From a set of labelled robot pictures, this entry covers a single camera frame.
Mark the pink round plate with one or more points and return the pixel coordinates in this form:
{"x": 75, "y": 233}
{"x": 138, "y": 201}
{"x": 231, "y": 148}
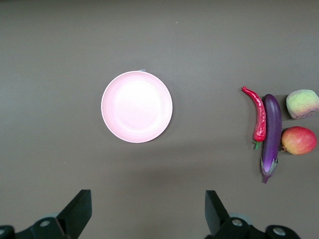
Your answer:
{"x": 136, "y": 107}

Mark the brown table cover cloth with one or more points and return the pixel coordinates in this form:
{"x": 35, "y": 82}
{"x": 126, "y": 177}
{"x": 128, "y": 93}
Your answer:
{"x": 74, "y": 74}

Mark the red yellow apple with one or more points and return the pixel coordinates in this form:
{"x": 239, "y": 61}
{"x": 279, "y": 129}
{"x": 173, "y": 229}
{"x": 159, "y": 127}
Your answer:
{"x": 299, "y": 140}

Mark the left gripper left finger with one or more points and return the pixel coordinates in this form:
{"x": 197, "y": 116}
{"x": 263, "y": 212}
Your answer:
{"x": 77, "y": 211}

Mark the purple eggplant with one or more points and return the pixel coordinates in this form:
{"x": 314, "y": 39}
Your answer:
{"x": 272, "y": 124}

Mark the red chili pepper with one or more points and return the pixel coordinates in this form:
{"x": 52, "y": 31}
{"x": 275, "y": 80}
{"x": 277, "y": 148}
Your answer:
{"x": 260, "y": 117}

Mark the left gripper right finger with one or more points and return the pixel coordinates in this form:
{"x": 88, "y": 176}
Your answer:
{"x": 214, "y": 214}

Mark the green pink peach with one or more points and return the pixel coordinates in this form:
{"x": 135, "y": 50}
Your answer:
{"x": 301, "y": 104}

